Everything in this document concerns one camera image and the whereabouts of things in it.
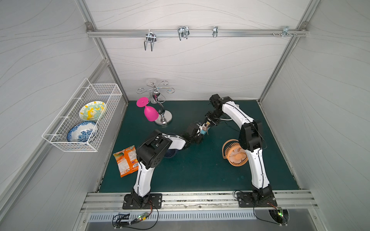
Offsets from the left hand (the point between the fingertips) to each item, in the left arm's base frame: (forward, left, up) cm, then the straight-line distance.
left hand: (201, 133), depth 98 cm
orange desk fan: (-17, -18, +7) cm, 25 cm away
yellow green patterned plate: (-8, +57, +32) cm, 65 cm away
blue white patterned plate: (-20, +56, +32) cm, 67 cm away
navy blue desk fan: (-17, +20, +5) cm, 26 cm away
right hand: (+5, -2, +6) cm, 8 cm away
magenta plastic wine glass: (+5, +33, +15) cm, 37 cm away
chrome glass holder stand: (+15, +28, 0) cm, 31 cm away
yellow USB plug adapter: (+4, -4, +7) cm, 9 cm away
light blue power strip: (+1, -2, +1) cm, 2 cm away
